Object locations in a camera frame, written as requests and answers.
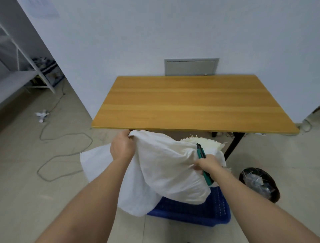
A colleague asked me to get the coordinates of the black table leg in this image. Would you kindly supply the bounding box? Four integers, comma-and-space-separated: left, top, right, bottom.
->
224, 132, 246, 161

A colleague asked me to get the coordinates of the person's left forearm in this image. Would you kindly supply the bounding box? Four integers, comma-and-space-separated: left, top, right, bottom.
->
35, 156, 134, 243

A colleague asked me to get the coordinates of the white woven sack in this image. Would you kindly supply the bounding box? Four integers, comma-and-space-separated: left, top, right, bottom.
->
80, 130, 232, 217

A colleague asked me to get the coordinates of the wooden table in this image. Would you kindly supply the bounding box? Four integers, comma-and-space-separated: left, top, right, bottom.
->
91, 75, 300, 134

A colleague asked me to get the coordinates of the person's left hand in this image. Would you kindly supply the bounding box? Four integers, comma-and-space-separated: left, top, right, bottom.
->
110, 129, 137, 161

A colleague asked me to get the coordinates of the grey wall panel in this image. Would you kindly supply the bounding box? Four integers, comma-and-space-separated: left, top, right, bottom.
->
164, 58, 220, 76

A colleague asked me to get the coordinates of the white metal shelf rack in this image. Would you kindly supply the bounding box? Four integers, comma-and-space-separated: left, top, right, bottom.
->
0, 23, 56, 104

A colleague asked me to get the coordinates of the blue plastic crate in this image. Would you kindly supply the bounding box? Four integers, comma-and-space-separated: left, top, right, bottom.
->
147, 186, 231, 227

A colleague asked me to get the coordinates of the grey cable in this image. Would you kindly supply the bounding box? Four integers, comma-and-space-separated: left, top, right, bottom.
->
37, 83, 93, 182

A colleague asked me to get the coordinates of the person's right forearm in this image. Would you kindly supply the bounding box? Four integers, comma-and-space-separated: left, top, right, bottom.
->
210, 167, 320, 243

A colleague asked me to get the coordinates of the person's right hand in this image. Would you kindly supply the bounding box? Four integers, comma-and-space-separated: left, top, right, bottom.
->
193, 154, 224, 174

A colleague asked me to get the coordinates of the clutter of items under shelf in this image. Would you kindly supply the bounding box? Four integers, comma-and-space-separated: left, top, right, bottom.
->
30, 57, 65, 88

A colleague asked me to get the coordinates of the black trash bin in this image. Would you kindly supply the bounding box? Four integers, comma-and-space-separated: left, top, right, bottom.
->
239, 167, 281, 203

